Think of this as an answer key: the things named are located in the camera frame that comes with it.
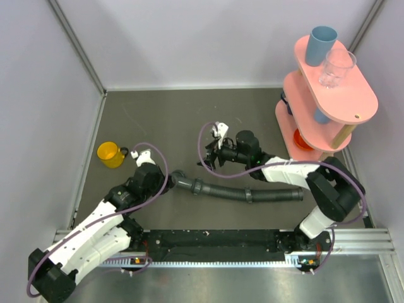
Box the black corrugated hose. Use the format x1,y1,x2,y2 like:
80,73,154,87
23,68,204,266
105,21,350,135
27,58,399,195
200,181,304,205

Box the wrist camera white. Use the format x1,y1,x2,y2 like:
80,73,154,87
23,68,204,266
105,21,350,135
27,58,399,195
211,121,229,149
130,149,156,167

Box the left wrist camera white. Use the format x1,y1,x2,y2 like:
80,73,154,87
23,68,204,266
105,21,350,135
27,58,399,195
130,149,156,167

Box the grey slotted cable duct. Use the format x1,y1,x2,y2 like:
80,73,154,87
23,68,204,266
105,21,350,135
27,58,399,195
100,255,319,270

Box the aluminium frame rail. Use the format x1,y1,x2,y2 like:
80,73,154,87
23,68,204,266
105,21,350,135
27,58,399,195
53,229,395,253

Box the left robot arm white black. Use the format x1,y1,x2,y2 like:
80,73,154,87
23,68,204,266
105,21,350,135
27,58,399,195
26,163,173,302

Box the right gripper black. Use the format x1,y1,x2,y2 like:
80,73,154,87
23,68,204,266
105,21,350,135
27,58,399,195
197,136,250,174

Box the orange bowl bottom tier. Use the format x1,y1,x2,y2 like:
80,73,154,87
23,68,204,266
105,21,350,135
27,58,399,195
293,129,313,152

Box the grey plastic pipe fitting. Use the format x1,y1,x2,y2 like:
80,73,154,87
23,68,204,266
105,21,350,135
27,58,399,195
174,170,203,195

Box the blue cup middle tier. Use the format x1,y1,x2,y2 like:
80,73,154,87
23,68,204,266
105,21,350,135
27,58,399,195
314,108,330,124

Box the dark blue cup behind shelf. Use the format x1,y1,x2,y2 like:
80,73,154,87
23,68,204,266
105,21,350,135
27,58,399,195
280,91,293,116

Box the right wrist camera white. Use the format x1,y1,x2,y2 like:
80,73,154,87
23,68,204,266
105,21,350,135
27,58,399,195
211,121,229,149

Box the clear glass cup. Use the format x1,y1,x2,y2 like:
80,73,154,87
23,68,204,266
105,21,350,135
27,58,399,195
319,49,357,88

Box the blue cup on top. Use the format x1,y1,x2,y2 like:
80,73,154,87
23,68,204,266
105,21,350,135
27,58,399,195
305,26,338,67

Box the pink three-tier shelf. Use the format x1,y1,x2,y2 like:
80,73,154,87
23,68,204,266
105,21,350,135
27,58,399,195
275,35,378,160

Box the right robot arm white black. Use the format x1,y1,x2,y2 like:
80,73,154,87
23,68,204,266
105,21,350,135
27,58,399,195
199,122,365,250

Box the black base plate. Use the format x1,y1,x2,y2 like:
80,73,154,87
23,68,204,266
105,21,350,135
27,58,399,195
142,229,285,262

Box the yellow plastic cup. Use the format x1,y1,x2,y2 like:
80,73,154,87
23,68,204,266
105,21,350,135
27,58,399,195
97,141,129,169

